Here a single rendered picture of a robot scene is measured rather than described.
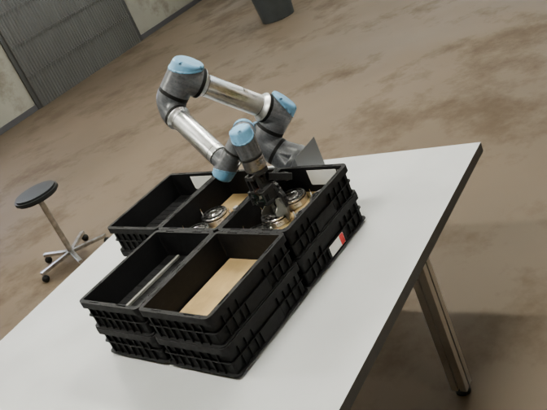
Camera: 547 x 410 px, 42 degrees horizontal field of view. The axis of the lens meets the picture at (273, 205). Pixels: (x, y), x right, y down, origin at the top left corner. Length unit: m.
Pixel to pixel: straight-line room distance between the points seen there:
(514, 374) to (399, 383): 0.43
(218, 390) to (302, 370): 0.25
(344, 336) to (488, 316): 1.13
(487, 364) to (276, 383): 1.09
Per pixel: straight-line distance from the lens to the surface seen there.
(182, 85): 2.60
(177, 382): 2.18
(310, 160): 2.80
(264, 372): 2.03
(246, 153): 2.27
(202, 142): 2.47
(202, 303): 2.20
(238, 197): 2.75
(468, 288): 3.22
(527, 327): 2.95
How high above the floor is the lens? 1.91
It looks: 25 degrees down
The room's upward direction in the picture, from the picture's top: 24 degrees counter-clockwise
